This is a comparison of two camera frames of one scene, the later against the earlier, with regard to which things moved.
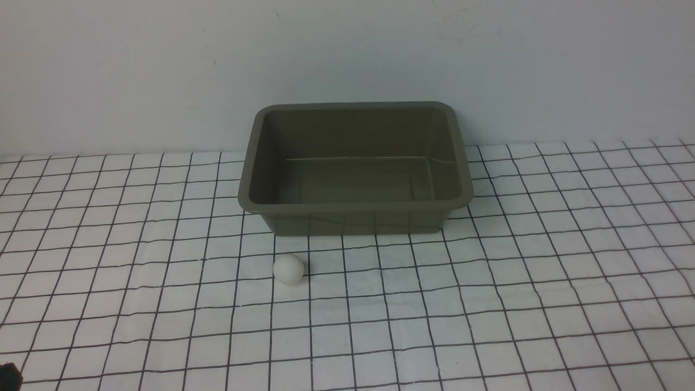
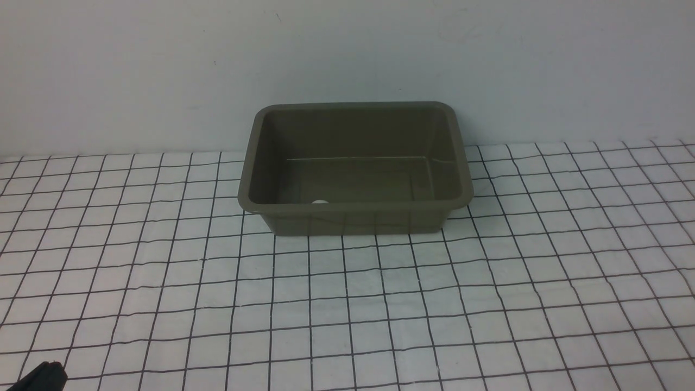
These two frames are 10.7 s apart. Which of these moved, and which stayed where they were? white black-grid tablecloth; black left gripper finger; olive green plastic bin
Moved: black left gripper finger
Stayed: olive green plastic bin; white black-grid tablecloth
